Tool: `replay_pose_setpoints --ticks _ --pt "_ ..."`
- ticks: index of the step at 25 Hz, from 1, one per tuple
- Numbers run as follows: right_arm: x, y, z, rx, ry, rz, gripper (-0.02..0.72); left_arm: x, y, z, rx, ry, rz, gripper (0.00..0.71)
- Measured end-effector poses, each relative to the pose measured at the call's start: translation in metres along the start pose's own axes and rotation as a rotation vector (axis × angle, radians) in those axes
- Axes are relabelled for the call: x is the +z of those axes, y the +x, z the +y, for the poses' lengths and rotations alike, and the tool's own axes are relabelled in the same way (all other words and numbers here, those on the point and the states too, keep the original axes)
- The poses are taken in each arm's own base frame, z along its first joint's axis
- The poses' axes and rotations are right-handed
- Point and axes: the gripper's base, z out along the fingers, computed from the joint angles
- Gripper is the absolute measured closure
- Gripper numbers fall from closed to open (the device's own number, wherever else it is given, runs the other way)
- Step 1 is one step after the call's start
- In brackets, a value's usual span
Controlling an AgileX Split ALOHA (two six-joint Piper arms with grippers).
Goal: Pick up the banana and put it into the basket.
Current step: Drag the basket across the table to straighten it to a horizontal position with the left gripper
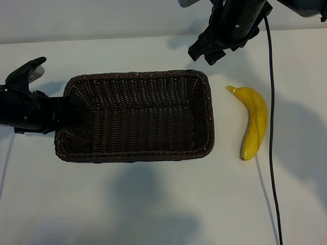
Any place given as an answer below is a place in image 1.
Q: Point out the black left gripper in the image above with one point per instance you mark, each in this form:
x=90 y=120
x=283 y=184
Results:
x=20 y=112

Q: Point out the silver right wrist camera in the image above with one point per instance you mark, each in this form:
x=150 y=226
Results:
x=187 y=2

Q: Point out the dark brown wicker basket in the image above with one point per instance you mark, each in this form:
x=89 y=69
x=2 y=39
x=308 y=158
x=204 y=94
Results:
x=140 y=122

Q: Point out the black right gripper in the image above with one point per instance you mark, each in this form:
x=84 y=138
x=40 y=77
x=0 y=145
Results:
x=237 y=23

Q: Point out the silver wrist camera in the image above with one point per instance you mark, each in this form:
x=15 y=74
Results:
x=187 y=2
x=37 y=72

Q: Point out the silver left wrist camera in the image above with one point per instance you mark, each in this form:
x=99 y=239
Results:
x=37 y=72

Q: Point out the yellow banana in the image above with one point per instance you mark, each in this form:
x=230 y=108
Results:
x=254 y=114

